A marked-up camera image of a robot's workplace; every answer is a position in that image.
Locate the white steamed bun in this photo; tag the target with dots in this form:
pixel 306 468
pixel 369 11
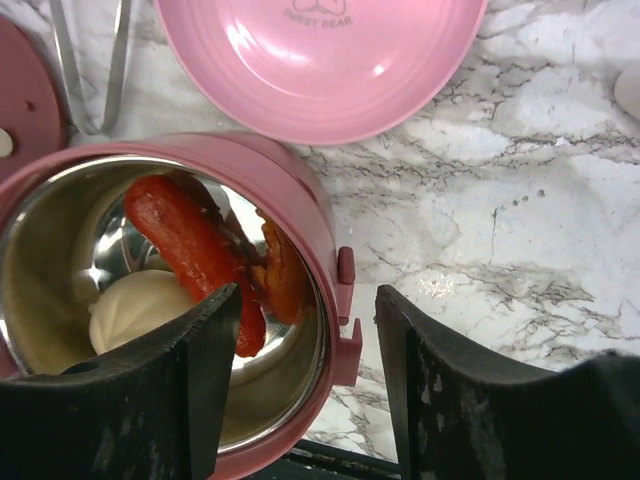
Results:
pixel 133 306

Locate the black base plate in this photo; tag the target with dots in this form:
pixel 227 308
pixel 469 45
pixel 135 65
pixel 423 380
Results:
pixel 312 460

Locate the white pipe frame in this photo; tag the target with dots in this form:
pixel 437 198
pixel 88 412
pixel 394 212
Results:
pixel 627 90

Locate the dark pink round lid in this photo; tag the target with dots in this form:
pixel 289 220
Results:
pixel 33 116

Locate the pink food plate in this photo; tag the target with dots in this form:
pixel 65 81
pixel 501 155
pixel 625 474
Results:
pixel 320 72

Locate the red braised meat piece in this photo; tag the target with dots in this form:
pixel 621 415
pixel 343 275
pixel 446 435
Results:
pixel 283 277

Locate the pink steel lunch pot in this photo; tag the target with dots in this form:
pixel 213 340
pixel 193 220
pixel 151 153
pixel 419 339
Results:
pixel 65 238

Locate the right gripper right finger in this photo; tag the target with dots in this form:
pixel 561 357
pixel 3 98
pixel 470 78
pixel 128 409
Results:
pixel 462 411

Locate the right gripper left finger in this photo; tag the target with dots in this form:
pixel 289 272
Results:
pixel 150 409

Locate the pink food tongs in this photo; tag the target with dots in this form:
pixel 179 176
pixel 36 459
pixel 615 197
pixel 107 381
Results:
pixel 92 45

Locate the red sausage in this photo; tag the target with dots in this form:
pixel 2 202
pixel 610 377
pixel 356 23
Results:
pixel 194 249

